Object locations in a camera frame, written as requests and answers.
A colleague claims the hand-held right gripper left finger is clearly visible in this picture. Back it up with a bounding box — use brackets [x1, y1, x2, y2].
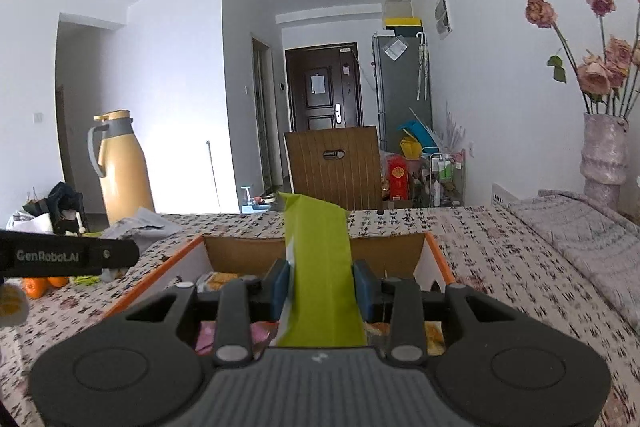
[89, 259, 292, 369]

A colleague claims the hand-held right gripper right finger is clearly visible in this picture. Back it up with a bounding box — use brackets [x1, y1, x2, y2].
[352, 259, 552, 366]

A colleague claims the green snack packet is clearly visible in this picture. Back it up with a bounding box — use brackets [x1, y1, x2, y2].
[273, 191, 367, 349]

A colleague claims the red orange cardboard box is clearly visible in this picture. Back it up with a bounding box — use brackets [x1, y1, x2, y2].
[102, 230, 457, 324]

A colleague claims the black bag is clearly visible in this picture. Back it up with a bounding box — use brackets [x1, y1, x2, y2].
[47, 181, 86, 236]

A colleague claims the yellow thermos jug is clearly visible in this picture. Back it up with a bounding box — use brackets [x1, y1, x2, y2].
[87, 109, 157, 226]

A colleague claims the red gift box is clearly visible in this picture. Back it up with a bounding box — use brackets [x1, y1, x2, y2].
[387, 155, 412, 200]

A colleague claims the thin metal pole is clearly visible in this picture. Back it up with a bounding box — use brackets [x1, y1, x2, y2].
[204, 140, 221, 214]

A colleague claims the yellow bag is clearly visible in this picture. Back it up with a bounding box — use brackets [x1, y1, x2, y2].
[398, 137, 424, 160]

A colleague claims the blue plastic tub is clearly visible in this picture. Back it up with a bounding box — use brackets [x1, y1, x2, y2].
[397, 120, 436, 146]

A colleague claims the white interior door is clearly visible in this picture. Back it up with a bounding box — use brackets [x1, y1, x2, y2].
[251, 35, 275, 194]

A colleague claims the dark brown door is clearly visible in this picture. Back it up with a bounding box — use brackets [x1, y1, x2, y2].
[284, 41, 364, 134]

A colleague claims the pale purple dried grass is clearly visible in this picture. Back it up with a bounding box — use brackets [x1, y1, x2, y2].
[439, 101, 469, 154]

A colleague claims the grey refrigerator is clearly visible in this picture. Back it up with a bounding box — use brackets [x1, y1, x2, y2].
[370, 31, 434, 154]

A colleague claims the grey pink quilted blanket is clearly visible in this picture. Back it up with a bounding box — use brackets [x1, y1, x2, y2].
[492, 189, 640, 334]

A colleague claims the white umbrella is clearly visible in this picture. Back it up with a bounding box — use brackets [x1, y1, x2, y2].
[415, 31, 431, 102]

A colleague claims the white paper sheet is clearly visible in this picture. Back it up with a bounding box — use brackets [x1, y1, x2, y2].
[384, 37, 410, 60]

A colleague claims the pink textured vase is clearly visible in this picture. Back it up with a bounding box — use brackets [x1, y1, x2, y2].
[579, 111, 629, 211]

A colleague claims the dried rose bouquet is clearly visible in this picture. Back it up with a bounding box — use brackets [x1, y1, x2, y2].
[515, 0, 640, 116]

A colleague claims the wire storage cart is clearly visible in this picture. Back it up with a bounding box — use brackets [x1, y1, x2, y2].
[429, 149, 466, 208]

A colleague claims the white wall panel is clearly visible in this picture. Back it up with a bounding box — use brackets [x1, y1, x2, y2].
[432, 0, 454, 40]

